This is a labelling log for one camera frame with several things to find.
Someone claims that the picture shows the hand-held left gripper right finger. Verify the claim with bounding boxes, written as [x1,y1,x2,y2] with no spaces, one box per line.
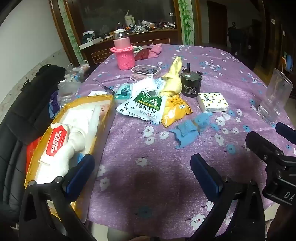
[190,153,266,241]

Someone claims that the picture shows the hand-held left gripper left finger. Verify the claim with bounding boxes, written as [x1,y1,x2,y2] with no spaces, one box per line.
[18,154,97,241]

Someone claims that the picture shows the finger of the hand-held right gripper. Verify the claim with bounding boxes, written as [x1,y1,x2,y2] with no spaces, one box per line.
[276,122,296,141]
[245,132,285,166]

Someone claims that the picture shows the yellow cardboard box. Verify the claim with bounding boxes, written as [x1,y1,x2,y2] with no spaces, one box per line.
[24,94,115,223]

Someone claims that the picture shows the teal cartoon tissue pack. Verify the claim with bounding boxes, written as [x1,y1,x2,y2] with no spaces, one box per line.
[114,83,133,103]

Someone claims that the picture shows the green white sachet packet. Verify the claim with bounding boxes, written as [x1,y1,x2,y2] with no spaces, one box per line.
[126,89,166,124]

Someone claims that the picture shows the yellow fluffy towel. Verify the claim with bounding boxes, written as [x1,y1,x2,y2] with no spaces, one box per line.
[159,56,185,98]

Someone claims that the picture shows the clear glass vase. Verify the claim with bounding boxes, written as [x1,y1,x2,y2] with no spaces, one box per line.
[257,68,294,124]

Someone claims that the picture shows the white rolled cloth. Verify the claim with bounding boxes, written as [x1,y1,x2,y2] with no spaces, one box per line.
[62,104,103,167]

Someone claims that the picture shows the red label wet wipes pack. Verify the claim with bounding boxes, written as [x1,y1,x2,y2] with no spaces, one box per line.
[42,122,71,164]

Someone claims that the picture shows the blue knitted cloth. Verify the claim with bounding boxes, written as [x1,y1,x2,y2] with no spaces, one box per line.
[169,113,211,148]

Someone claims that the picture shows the red plastic bag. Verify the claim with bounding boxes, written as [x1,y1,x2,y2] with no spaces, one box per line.
[25,137,43,174]

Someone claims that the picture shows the purple floral tablecloth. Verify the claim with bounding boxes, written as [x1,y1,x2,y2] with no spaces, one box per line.
[69,44,296,234]

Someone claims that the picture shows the white yellow-print tissue pack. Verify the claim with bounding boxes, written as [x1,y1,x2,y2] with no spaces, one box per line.
[197,92,229,113]

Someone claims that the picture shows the yellow snack packet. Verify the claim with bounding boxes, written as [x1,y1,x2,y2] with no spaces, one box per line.
[160,94,193,127]

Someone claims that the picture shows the purple bag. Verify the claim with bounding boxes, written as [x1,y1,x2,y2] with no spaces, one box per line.
[47,91,61,120]

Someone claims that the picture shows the black sofa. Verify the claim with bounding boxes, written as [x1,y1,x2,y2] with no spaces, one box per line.
[0,64,67,211]

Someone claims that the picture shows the clear plastic bag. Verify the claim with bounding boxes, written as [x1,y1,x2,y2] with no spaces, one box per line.
[57,79,81,107]

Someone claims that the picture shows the black screwdriver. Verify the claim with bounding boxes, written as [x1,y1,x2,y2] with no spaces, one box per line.
[95,79,115,95]

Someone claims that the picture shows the black cylindrical motor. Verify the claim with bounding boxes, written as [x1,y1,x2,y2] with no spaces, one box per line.
[180,62,203,98]

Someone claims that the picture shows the plastic water bottles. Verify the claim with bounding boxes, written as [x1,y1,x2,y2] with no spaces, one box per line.
[65,61,90,82]

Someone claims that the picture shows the white printed packet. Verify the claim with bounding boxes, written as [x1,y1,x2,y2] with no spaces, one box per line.
[116,76,162,114]

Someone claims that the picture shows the clear pink-trimmed pouch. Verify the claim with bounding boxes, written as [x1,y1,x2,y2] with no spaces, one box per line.
[131,65,161,81]

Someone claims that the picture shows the pink knitted-sleeve bottle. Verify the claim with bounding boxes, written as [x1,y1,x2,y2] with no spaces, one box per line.
[110,29,136,70]

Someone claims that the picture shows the white flat box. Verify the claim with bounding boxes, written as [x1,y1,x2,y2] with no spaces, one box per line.
[79,37,103,50]

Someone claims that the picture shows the pink cloth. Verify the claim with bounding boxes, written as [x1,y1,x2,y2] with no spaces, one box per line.
[147,44,163,59]

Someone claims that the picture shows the wooden cabinet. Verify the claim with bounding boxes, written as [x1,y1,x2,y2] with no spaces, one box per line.
[80,25,178,66]

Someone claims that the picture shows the white tumbler cup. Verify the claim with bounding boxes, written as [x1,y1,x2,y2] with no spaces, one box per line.
[124,10,136,27]

